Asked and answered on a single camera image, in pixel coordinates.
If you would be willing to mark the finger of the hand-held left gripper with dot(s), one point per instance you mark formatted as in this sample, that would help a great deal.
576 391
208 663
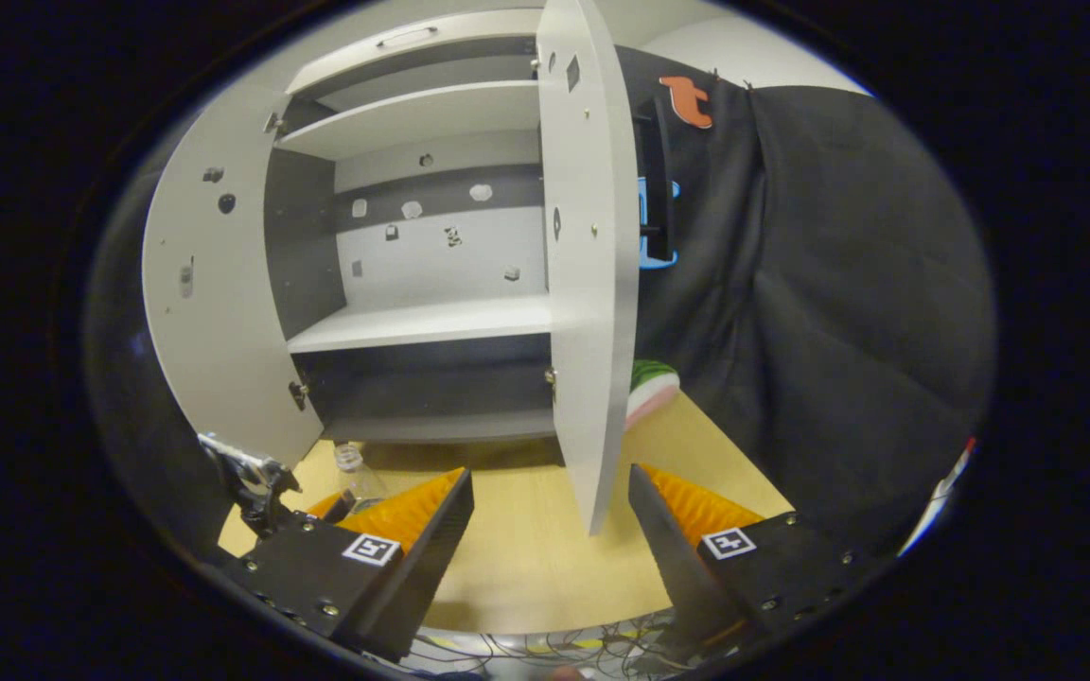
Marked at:
323 507

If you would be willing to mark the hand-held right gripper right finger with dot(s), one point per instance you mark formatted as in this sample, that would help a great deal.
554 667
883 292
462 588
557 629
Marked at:
668 558

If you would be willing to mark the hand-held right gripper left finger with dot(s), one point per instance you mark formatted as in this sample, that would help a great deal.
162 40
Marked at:
422 558

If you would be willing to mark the clear plastic bottle green label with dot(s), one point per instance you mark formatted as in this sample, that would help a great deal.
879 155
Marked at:
362 484

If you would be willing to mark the white cabinet door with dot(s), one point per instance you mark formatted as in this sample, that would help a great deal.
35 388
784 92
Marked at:
223 322
592 312

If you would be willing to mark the white grey cabinet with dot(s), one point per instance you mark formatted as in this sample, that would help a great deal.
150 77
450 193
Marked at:
413 274

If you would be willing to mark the metal door hinge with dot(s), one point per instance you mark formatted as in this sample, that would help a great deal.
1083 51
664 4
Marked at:
273 123
299 395

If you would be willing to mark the white cabinet shelf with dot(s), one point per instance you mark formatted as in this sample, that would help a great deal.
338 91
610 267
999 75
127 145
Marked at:
431 113
431 323

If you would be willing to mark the watermelon slice toy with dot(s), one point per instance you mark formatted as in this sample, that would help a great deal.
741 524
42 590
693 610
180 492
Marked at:
651 392

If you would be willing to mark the white red object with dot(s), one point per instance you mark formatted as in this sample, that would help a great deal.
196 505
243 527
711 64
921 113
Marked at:
940 492

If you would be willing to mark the black backdrop cloth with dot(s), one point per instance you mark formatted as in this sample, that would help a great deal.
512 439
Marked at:
838 312

